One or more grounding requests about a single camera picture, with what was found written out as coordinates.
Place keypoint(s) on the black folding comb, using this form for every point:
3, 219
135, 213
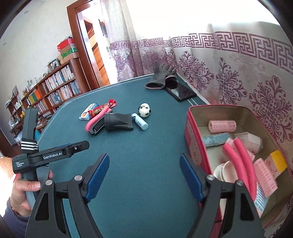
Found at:
96, 125

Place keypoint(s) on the pink foam curler stick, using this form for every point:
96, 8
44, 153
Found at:
103, 113

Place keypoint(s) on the red snack packet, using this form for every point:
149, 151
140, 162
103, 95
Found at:
110, 104

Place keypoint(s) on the yellow pink small box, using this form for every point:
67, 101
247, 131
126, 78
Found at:
276, 163

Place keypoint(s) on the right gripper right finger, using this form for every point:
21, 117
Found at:
240, 218

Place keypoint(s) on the black notebook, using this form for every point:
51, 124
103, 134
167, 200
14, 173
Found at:
179, 91

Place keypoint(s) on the patterned purple curtain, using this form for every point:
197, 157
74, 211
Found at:
232, 52

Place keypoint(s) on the red pink storage box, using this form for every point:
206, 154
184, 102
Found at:
280, 203

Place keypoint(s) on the pink foam curler pair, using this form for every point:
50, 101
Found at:
243, 165

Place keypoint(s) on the dark grey glove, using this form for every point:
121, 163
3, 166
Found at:
164, 76

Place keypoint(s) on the purple sleeve left forearm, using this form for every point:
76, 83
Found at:
14, 223

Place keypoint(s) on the panda figurine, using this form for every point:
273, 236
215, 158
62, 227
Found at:
144, 110

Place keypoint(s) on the white blue tube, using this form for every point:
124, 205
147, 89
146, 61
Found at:
139, 121

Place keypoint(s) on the blue white medicine box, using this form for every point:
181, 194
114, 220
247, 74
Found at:
85, 115

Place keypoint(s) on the white pink paper pack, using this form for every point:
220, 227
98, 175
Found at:
253, 143

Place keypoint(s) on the wooden door frame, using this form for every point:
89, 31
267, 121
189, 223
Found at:
88, 48

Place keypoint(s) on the blue patterned roll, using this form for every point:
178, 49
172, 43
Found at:
216, 139

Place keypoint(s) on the white round compact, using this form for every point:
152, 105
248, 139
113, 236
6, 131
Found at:
226, 172

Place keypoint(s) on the stacked colourful boxes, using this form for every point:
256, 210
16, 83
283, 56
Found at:
67, 50

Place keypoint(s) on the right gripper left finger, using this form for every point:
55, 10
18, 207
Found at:
48, 218

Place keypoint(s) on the person's left hand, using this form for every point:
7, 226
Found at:
18, 199

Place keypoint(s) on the wooden bookshelf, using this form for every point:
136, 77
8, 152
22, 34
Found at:
61, 85

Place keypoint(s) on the pink ribbed hair roller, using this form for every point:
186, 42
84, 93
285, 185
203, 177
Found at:
265, 178

